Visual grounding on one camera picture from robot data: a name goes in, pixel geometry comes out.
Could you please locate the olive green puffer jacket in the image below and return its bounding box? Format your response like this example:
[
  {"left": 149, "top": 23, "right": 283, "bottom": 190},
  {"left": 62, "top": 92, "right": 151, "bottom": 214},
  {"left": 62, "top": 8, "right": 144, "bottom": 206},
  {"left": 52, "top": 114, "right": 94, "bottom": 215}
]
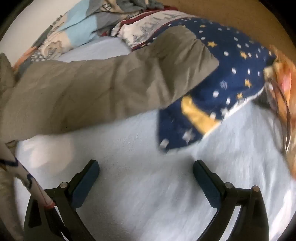
[{"left": 1, "top": 26, "right": 219, "bottom": 240}]

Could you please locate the light blue cloud bedsheet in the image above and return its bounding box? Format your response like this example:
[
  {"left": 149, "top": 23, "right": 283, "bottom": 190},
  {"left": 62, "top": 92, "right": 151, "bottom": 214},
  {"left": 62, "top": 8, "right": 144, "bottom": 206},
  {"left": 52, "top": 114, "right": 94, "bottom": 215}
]
[{"left": 14, "top": 37, "right": 296, "bottom": 241}]

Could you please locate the orange plush toy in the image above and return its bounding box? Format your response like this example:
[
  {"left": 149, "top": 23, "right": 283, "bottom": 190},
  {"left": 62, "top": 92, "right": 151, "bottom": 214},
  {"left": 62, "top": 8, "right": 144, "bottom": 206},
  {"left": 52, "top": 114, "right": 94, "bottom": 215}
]
[{"left": 264, "top": 45, "right": 295, "bottom": 178}]

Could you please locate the navy star pattern pillow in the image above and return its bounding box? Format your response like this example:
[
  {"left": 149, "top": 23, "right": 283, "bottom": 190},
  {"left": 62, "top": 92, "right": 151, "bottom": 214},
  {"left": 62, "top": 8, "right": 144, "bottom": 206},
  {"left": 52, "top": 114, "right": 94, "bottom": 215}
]
[{"left": 157, "top": 17, "right": 277, "bottom": 152}]

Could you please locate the patchwork cartoon blanket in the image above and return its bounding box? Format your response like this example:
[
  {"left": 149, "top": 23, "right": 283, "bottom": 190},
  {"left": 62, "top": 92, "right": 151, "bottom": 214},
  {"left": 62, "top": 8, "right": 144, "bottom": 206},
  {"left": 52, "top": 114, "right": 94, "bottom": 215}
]
[{"left": 13, "top": 1, "right": 164, "bottom": 73}]

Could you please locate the white red printed pillow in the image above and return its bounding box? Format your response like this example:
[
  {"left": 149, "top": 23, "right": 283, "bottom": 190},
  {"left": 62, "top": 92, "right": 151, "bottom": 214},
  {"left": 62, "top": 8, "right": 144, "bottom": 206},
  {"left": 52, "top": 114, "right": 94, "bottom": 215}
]
[{"left": 110, "top": 10, "right": 194, "bottom": 50}]

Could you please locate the brown wooden headboard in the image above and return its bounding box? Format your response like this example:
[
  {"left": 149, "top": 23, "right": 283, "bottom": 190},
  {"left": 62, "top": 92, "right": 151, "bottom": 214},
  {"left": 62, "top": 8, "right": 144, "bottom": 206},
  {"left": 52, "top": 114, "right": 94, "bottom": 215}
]
[{"left": 162, "top": 0, "right": 295, "bottom": 61}]

